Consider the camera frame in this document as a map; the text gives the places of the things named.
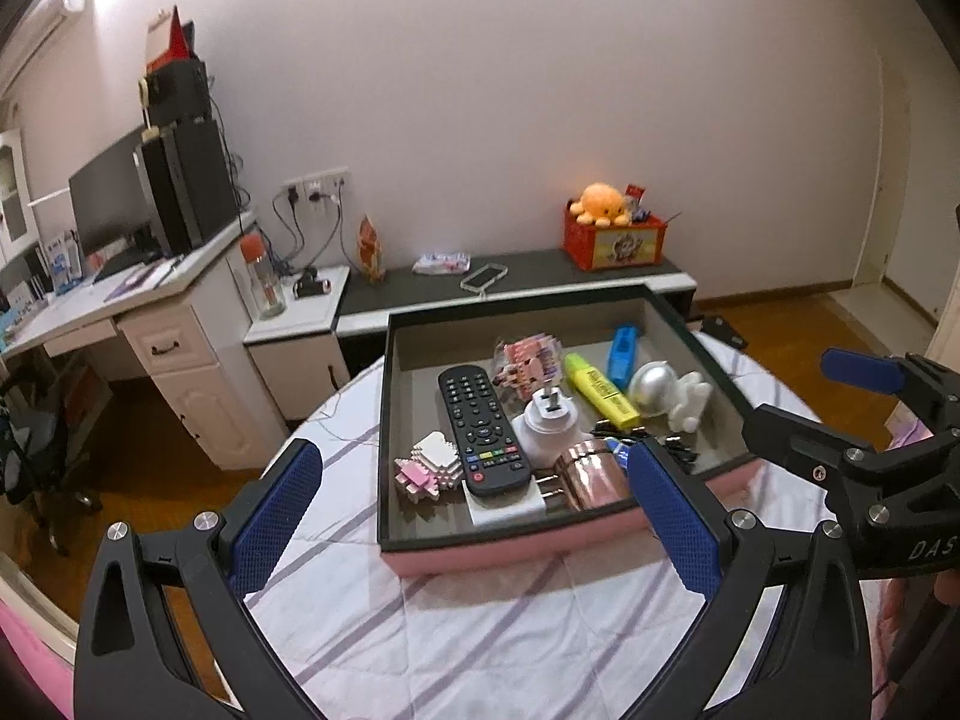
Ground black low bench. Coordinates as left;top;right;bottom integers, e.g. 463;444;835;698
337;247;697;376

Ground black computer monitor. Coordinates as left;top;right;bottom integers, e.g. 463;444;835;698
67;142;162;256

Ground white wall power outlet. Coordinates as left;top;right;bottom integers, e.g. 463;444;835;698
283;169;351;200

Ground white USB charger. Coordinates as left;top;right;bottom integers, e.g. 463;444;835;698
461;469;560;526

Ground blue printed box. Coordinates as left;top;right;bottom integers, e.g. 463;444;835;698
41;232;83;293

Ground black computer tower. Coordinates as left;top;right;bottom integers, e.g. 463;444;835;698
135;116;241;256

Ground small cream desk fan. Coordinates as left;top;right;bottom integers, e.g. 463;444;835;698
139;75;162;140

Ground yellow highlighter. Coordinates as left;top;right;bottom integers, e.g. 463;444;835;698
564;352;642;428

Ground white glass-door cabinet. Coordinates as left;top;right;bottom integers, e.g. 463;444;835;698
0;127;38;263

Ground white astronaut figurine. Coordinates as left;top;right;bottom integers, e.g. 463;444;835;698
626;361;712;434

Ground clear phone case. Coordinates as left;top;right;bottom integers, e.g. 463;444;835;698
460;262;511;292

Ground pink blanket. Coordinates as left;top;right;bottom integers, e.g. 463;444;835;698
0;592;76;720

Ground white round plug adapter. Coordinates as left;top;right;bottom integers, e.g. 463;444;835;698
520;384;578;470

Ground blue plastic clip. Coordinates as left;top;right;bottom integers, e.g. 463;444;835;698
606;326;640;389

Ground white striped bed cover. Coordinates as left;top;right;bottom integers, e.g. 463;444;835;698
244;326;901;720

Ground purple notebook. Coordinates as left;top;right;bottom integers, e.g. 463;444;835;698
105;262;177;301

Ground pink block toy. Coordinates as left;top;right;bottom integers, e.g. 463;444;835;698
493;334;563;398

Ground black office chair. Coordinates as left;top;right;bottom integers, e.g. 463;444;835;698
0;375;106;556

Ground pink storage box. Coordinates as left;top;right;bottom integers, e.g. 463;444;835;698
376;285;766;578

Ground white pink block figure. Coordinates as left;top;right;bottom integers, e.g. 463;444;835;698
395;431;462;505

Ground black hair clips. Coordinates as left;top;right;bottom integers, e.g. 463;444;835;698
591;424;698;473

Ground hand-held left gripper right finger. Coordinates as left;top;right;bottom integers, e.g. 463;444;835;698
627;437;875;720

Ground copper metal cup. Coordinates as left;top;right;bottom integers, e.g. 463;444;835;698
553;441;635;512

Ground black remote control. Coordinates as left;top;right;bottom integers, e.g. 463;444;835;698
437;365;533;500

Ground red toy crate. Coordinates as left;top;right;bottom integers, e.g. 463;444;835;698
564;208;668;272

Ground black speaker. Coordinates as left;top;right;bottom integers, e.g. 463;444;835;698
142;58;209;125

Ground white nightstand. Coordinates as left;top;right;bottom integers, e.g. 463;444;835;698
244;265;351;421

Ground orange octopus plush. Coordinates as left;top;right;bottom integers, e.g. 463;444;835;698
568;181;629;226

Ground clear bottle orange cap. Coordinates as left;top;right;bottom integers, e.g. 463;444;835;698
240;234;287;318

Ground white door frame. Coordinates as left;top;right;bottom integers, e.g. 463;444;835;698
926;270;960;391

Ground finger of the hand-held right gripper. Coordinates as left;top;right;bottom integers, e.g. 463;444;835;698
741;403;887;512
820;347;960;436

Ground white desk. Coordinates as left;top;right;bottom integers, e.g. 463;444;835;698
0;214;290;470

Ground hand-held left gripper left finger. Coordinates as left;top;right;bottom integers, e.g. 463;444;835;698
73;437;325;720

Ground red desk calendar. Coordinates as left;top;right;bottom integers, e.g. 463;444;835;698
145;6;197;76

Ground black power cable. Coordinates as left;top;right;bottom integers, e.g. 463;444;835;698
271;189;310;272

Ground black keyboard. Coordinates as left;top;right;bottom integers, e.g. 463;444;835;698
90;247;162;282

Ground orange figurine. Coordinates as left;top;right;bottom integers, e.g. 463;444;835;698
354;214;387;284

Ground white wipes pack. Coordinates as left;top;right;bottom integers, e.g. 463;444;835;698
411;250;472;275

